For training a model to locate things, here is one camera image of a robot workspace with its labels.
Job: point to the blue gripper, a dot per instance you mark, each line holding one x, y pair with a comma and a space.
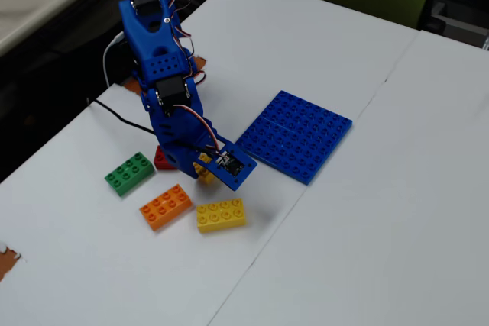
179, 158

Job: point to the yellow 2x2 block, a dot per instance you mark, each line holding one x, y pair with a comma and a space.
204, 177

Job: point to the blue five-joint robot arm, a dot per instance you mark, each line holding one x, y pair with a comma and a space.
160, 47

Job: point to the red 2x2 block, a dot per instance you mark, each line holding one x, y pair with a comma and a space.
160, 162

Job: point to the orange 2x4 block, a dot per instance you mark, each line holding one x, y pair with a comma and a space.
166, 207

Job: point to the green 2x4 block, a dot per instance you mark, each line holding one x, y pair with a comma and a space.
128, 173

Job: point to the yellow 2x4 block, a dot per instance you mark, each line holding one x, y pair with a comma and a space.
221, 215

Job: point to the blue 8x8 stud plate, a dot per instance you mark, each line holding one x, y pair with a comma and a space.
294, 137

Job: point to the grey metal chair part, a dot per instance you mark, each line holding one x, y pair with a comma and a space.
454, 20

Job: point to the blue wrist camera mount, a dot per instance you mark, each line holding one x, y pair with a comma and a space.
229, 165

